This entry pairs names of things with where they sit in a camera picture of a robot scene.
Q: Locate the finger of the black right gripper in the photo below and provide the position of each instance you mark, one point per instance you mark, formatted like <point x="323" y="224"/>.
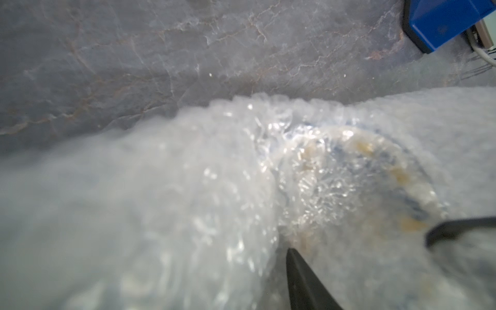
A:
<point x="451" y="229"/>

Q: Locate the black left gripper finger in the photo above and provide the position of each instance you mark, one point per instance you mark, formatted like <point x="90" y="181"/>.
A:
<point x="306" y="292"/>

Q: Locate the blue yellow patterned bowl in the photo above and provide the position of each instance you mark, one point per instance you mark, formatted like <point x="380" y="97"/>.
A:
<point x="351" y="179"/>

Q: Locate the bubble wrap sheet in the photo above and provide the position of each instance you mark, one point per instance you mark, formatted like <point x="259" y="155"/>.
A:
<point x="186" y="213"/>

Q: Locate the blue tape dispenser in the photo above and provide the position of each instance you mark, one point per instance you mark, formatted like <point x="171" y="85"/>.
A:
<point x="429" y="24"/>

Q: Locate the mint green toaster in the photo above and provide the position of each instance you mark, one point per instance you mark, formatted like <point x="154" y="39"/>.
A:
<point x="485" y="30"/>

